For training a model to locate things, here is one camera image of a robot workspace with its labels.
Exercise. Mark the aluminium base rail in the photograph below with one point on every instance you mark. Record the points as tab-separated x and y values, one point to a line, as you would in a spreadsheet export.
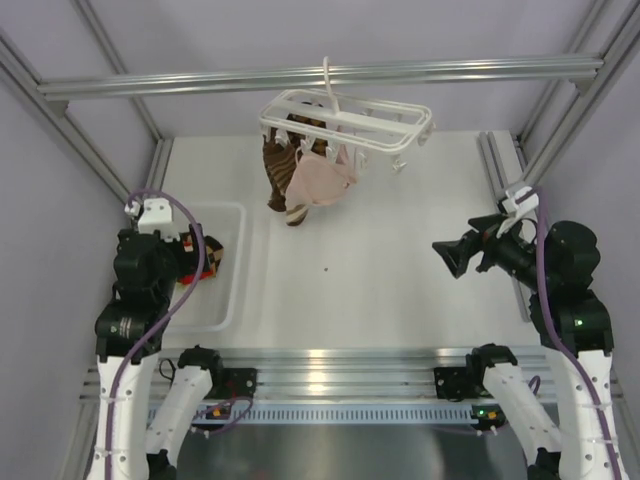
332	375

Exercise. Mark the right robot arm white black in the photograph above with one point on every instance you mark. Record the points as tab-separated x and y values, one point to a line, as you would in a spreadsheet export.
575	331

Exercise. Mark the white plastic basket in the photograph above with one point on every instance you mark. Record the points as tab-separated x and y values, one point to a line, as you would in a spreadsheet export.
212	306

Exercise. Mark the red beige animal sock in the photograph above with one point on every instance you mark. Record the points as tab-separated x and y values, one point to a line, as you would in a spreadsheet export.
188	261

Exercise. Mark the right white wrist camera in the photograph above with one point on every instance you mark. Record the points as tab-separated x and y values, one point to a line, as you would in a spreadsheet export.
518	202

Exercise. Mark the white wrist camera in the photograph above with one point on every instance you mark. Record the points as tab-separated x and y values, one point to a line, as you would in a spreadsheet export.
518	202
153	216

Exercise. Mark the aluminium top crossbar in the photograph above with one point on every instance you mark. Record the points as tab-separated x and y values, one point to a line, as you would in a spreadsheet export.
561	67

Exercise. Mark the brown striped sock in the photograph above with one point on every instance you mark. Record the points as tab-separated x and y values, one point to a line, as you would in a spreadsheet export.
279	163

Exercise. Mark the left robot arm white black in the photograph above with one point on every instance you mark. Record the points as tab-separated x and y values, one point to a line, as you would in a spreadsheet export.
129	333

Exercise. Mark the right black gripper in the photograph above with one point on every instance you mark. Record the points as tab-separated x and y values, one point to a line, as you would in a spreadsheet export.
457	252

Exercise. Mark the brown argyle sock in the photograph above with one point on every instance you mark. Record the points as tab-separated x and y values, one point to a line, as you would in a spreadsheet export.
215	252

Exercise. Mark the pink beige sock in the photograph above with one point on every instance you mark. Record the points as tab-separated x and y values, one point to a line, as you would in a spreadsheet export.
317	181

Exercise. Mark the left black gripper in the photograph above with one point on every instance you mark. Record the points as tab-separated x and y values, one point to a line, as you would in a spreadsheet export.
189	260

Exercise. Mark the perforated grey cable duct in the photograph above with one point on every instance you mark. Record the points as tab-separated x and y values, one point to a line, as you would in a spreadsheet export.
348	414

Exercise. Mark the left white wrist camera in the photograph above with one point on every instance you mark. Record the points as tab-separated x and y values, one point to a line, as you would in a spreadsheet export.
153	216

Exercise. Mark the white plastic clip hanger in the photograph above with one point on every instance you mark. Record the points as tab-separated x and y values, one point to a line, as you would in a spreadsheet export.
367	125

